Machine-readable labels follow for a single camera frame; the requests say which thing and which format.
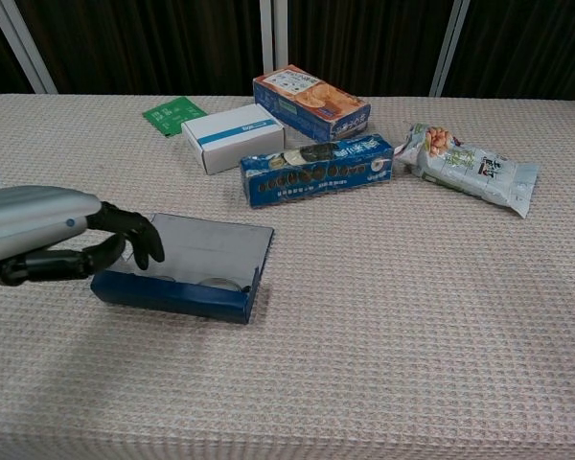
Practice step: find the white partition post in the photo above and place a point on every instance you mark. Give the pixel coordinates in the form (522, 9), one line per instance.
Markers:
(24, 48)
(448, 48)
(274, 33)

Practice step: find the blue cookie package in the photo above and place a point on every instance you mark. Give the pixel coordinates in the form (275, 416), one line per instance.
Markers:
(316, 177)

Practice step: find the thin metal frame eyeglasses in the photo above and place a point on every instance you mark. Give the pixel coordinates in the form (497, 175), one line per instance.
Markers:
(218, 283)

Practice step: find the dark pleated curtain panel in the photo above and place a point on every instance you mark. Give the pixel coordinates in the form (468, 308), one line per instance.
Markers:
(364, 43)
(532, 48)
(0, 57)
(148, 48)

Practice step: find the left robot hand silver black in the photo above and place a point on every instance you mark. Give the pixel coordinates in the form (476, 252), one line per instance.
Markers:
(29, 215)

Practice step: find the dark blue box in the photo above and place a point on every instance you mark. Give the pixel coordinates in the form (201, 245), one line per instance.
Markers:
(172, 298)

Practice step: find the white box with blue stripe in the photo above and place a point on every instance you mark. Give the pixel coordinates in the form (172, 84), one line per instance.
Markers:
(230, 139)

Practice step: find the orange and blue cracker box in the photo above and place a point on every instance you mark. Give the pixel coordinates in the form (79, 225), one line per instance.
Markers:
(311, 103)

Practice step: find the beige woven tablecloth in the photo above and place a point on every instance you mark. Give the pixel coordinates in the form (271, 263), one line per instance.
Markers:
(364, 326)

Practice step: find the silver snack bag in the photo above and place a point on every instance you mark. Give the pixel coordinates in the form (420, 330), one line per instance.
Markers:
(474, 172)

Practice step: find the green sachet packet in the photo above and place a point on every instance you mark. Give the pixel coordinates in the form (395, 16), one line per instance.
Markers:
(172, 115)

